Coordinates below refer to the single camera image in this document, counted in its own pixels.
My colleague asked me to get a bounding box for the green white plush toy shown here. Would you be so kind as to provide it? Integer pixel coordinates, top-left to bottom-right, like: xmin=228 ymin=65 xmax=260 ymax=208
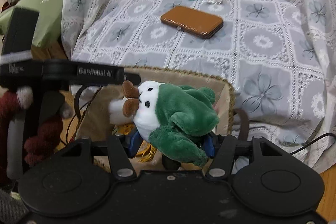
xmin=109 ymin=81 xmax=219 ymax=167

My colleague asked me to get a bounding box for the yellow tassel ornament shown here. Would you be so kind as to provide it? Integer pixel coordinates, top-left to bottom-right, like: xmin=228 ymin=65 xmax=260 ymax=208
xmin=112 ymin=123 xmax=157 ymax=162

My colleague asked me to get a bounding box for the floral lace sofa cover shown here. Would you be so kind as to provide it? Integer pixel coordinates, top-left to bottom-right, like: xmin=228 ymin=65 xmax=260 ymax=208
xmin=62 ymin=0 xmax=335 ymax=173

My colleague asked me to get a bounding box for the brown leather case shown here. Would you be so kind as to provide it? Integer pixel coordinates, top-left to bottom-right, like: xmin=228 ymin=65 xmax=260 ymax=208
xmin=161 ymin=6 xmax=224 ymax=39

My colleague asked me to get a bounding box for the red knit gloved hand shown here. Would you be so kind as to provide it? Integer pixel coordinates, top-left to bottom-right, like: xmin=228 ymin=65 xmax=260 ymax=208
xmin=1 ymin=86 xmax=72 ymax=172

